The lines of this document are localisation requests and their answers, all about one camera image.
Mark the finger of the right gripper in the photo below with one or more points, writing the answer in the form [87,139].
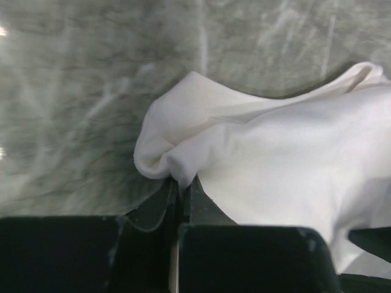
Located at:
[376,241]

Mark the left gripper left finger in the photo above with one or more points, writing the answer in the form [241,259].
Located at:
[96,253]

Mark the white printed t shirt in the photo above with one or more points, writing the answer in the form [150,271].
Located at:
[321,159]

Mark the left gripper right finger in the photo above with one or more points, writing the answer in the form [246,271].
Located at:
[217,255]

